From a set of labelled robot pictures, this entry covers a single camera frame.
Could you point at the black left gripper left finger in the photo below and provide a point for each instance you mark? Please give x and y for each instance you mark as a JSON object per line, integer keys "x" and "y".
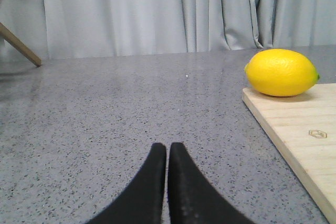
{"x": 141, "y": 201}

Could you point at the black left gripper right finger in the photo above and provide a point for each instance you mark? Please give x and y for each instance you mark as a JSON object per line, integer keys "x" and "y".
{"x": 192, "y": 199}

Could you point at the light wooden cutting board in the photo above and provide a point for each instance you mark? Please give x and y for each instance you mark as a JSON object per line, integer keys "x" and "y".
{"x": 302, "y": 128}

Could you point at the yellow lemon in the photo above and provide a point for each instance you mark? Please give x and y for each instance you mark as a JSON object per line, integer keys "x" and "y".
{"x": 281, "y": 72}

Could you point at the grey curtain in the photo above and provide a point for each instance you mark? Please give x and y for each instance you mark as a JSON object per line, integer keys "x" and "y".
{"x": 56, "y": 29}

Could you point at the wooden leg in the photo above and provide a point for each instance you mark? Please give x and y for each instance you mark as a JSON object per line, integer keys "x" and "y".
{"x": 20, "y": 46}

